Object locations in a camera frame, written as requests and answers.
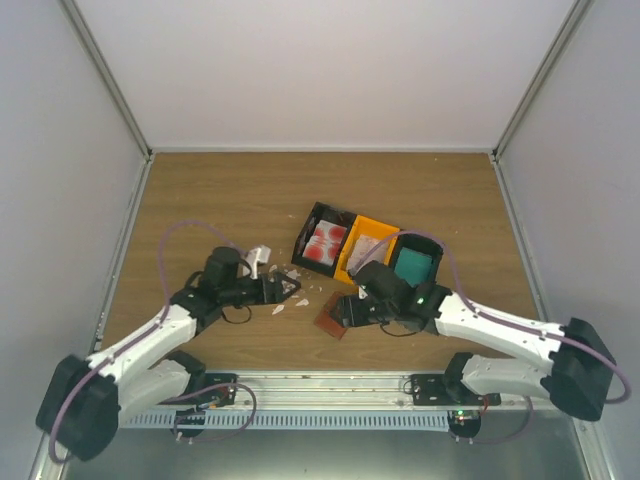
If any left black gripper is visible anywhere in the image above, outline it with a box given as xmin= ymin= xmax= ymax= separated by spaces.
xmin=221 ymin=271 xmax=301 ymax=307

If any brown leather card holder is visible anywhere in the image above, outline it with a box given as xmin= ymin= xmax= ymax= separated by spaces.
xmin=313 ymin=292 xmax=347 ymax=340

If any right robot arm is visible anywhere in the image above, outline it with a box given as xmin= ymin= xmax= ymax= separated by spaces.
xmin=330 ymin=261 xmax=616 ymax=422

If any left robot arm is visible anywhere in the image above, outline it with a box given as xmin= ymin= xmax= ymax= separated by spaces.
xmin=36 ymin=246 xmax=301 ymax=464

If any white patterned card stack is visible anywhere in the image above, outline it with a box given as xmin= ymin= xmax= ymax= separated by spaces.
xmin=346 ymin=234 xmax=387 ymax=271

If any red circle card stack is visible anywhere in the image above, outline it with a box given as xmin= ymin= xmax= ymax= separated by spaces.
xmin=302 ymin=220 xmax=347 ymax=266

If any black bin with red cards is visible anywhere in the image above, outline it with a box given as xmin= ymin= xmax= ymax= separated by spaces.
xmin=291 ymin=202 xmax=357 ymax=278

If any teal card stack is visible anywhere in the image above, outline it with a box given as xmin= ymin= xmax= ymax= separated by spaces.
xmin=394 ymin=248 xmax=433 ymax=287

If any black bin with teal cards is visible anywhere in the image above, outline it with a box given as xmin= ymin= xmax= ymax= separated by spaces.
xmin=389 ymin=233 xmax=444 ymax=287

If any orange bin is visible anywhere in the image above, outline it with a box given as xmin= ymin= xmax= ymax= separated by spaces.
xmin=333 ymin=215 xmax=400 ymax=285

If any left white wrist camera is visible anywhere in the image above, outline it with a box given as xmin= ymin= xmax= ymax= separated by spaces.
xmin=242 ymin=245 xmax=271 ymax=279

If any aluminium rail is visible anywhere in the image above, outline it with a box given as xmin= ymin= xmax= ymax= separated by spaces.
xmin=204 ymin=370 xmax=531 ymax=414

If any grey slotted cable duct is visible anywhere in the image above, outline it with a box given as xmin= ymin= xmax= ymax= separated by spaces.
xmin=119 ymin=412 xmax=451 ymax=431

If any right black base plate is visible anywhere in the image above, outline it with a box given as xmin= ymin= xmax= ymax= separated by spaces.
xmin=409 ymin=372 xmax=502 ymax=444

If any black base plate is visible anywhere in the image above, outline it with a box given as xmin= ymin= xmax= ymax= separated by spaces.
xmin=409 ymin=372 xmax=502 ymax=444
xmin=149 ymin=372 xmax=239 ymax=444

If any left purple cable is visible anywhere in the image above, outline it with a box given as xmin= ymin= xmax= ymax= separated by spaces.
xmin=47 ymin=220 xmax=251 ymax=464

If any purple cable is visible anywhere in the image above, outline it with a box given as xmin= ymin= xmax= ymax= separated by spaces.
xmin=349 ymin=229 xmax=632 ymax=404
xmin=47 ymin=220 xmax=251 ymax=464

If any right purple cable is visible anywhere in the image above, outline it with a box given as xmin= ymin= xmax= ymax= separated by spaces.
xmin=349 ymin=229 xmax=632 ymax=404

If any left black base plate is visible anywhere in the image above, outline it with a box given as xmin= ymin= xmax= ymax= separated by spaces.
xmin=149 ymin=372 xmax=239 ymax=444

